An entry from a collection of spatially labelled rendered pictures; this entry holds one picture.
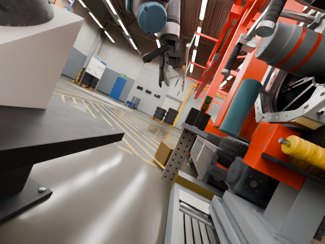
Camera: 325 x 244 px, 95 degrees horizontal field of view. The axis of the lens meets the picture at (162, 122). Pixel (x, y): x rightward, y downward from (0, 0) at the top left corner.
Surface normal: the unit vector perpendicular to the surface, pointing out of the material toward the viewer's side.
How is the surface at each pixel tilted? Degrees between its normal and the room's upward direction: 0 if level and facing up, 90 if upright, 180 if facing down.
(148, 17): 130
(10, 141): 0
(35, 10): 79
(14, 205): 0
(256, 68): 90
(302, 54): 124
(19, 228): 0
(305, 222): 90
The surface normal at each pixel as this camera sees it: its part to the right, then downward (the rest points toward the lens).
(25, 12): 0.81, 0.36
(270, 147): -0.11, -0.01
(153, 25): 0.25, 0.84
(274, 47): -0.36, 0.58
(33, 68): 0.91, 0.42
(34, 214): 0.42, -0.91
